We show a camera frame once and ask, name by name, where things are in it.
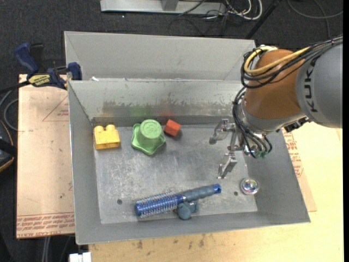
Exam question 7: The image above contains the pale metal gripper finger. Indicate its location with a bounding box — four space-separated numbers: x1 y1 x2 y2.
209 118 237 145
216 152 238 180

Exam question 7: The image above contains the shiny silver metal dome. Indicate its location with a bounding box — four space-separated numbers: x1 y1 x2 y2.
239 177 261 196

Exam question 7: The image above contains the red-brown small block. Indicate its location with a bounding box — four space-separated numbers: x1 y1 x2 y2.
163 119 182 138

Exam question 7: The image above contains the blue-grey rubber lump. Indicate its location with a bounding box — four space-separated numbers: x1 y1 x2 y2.
176 200 200 221

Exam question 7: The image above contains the grey metal bin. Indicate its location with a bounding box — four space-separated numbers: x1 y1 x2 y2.
64 31 311 246

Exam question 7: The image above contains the green toy cup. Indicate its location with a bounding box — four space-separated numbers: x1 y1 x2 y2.
130 118 166 156

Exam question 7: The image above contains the blue round hair brush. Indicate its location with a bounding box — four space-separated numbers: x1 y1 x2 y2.
134 183 222 219

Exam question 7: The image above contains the yellow toy brick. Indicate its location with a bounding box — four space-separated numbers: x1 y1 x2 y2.
93 123 121 150

